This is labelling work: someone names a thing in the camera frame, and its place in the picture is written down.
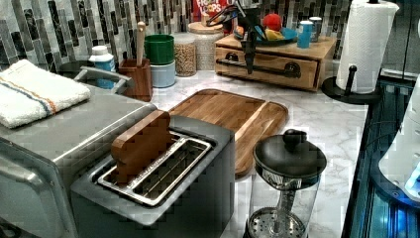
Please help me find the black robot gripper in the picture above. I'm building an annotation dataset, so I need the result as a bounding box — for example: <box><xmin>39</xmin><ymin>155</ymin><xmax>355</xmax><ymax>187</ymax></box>
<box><xmin>205</xmin><ymin>0</ymin><xmax>266</xmax><ymax>74</ymax></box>

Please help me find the wooden drawer with black handle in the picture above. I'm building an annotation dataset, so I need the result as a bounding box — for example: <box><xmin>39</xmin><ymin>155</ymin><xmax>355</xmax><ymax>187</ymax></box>
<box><xmin>215</xmin><ymin>48</ymin><xmax>318</xmax><ymax>91</ymax></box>

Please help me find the wooden drawer cabinet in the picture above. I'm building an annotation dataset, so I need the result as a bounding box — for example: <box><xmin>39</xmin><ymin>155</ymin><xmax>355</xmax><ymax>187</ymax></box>
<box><xmin>215</xmin><ymin>35</ymin><xmax>336</xmax><ymax>91</ymax></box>

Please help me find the orange toy fruit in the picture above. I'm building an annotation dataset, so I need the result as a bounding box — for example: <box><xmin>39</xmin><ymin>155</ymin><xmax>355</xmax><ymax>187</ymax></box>
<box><xmin>236</xmin><ymin>26</ymin><xmax>244</xmax><ymax>38</ymax></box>

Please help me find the red toy pepper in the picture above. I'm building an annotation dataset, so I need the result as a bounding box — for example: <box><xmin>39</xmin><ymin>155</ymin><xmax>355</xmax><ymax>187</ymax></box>
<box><xmin>262</xmin><ymin>13</ymin><xmax>282</xmax><ymax>32</ymax></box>

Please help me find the yellow toy banana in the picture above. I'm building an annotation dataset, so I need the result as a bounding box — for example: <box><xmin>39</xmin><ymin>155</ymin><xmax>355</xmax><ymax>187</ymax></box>
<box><xmin>264</xmin><ymin>29</ymin><xmax>284</xmax><ymax>41</ymax></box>

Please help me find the red Froot Loops box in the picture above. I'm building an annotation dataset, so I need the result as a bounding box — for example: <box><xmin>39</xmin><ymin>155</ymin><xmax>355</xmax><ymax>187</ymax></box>
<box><xmin>191</xmin><ymin>0</ymin><xmax>228</xmax><ymax>22</ymax></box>

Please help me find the glass jar with wooden lid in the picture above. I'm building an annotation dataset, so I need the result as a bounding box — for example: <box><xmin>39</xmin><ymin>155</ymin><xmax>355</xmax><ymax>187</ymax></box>
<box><xmin>187</xmin><ymin>14</ymin><xmax>224</xmax><ymax>70</ymax></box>

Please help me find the blue plate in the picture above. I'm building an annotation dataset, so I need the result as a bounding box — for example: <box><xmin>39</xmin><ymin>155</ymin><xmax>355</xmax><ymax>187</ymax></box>
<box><xmin>233</xmin><ymin>27</ymin><xmax>299</xmax><ymax>47</ymax></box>

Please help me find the blue can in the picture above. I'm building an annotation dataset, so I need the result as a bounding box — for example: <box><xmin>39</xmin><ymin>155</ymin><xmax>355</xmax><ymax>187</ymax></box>
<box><xmin>297</xmin><ymin>21</ymin><xmax>313</xmax><ymax>49</ymax></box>

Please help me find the glass jar with plastic lid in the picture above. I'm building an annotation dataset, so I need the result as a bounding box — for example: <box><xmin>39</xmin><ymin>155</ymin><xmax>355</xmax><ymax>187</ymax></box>
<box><xmin>173</xmin><ymin>33</ymin><xmax>196</xmax><ymax>76</ymax></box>

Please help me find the silver can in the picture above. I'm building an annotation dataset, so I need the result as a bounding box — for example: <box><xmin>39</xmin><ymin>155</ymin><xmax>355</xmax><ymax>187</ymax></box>
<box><xmin>309</xmin><ymin>17</ymin><xmax>322</xmax><ymax>43</ymax></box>

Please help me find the green cup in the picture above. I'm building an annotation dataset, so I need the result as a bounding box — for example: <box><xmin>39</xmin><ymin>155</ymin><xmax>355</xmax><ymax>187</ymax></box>
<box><xmin>145</xmin><ymin>34</ymin><xmax>174</xmax><ymax>65</ymax></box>

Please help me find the light blue cup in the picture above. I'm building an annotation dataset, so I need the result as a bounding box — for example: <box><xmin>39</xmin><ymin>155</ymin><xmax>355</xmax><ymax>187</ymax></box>
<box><xmin>151</xmin><ymin>61</ymin><xmax>175</xmax><ymax>88</ymax></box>

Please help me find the wooden spatula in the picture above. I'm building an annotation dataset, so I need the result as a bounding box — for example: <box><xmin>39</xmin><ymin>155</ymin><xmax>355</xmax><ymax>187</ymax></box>
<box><xmin>137</xmin><ymin>22</ymin><xmax>146</xmax><ymax>67</ymax></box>

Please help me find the wooden cutting board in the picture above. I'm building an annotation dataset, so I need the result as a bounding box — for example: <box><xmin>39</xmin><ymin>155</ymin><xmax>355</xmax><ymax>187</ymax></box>
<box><xmin>169</xmin><ymin>89</ymin><xmax>288</xmax><ymax>179</ymax></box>

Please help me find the black paper towel holder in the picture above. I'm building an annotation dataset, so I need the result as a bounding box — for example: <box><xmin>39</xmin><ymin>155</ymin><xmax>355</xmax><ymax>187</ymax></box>
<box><xmin>322</xmin><ymin>0</ymin><xmax>380</xmax><ymax>105</ymax></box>

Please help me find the wooden utensil holder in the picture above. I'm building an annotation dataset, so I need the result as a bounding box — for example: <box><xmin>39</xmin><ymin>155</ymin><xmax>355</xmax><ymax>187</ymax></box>
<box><xmin>119</xmin><ymin>59</ymin><xmax>153</xmax><ymax>102</ymax></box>

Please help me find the paper towel roll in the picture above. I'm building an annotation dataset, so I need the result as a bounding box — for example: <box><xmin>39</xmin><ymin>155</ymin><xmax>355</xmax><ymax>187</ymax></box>
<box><xmin>336</xmin><ymin>0</ymin><xmax>399</xmax><ymax>94</ymax></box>

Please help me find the blue white bottle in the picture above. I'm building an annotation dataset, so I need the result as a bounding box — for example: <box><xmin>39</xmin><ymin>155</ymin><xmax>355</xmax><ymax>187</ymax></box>
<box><xmin>88</xmin><ymin>46</ymin><xmax>116</xmax><ymax>89</ymax></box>

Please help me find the glass french press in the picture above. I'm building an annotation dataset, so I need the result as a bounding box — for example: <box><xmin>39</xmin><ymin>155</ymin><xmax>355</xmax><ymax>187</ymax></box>
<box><xmin>244</xmin><ymin>129</ymin><xmax>327</xmax><ymax>238</ymax></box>

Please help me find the wooden toast slice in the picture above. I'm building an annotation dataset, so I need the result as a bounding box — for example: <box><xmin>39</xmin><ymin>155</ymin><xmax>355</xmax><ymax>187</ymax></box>
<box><xmin>111</xmin><ymin>110</ymin><xmax>173</xmax><ymax>186</ymax></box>

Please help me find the silver toaster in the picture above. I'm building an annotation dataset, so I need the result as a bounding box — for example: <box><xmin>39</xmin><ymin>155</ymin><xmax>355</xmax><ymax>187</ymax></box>
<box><xmin>71</xmin><ymin>116</ymin><xmax>235</xmax><ymax>238</ymax></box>

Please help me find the white striped towel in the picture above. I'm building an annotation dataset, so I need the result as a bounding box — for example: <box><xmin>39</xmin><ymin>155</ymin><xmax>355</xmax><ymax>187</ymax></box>
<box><xmin>0</xmin><ymin>59</ymin><xmax>91</xmax><ymax>129</ymax></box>

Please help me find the silver toaster oven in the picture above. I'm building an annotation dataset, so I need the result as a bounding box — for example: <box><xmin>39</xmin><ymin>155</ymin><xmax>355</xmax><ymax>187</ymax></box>
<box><xmin>0</xmin><ymin>66</ymin><xmax>156</xmax><ymax>238</ymax></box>

